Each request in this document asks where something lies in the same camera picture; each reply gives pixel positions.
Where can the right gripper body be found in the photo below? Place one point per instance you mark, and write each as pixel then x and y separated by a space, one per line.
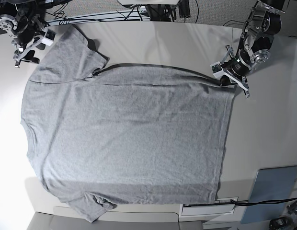
pixel 28 35

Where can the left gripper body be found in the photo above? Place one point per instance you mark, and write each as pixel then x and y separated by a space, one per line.
pixel 235 67

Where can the grey T-shirt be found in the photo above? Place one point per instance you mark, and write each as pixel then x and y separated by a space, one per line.
pixel 100 137

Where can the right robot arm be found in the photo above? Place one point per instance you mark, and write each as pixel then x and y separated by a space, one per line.
pixel 10 8

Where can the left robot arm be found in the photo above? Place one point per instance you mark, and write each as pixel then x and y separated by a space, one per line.
pixel 254 46

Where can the blue-grey flat panel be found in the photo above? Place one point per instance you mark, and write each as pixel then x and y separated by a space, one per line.
pixel 270 184

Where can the black device on floor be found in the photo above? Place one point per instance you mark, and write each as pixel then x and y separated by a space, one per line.
pixel 282 223

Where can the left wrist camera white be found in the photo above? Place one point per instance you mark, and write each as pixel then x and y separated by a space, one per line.
pixel 217 70

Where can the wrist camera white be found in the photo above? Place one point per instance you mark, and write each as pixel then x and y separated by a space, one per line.
pixel 217 70
pixel 48 37

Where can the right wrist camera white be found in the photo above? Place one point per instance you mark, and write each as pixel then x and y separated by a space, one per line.
pixel 48 37

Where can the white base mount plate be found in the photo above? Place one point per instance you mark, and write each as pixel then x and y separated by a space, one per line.
pixel 148 2

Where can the white cable grommet tray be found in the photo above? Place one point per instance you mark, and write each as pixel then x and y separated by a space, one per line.
pixel 222 206

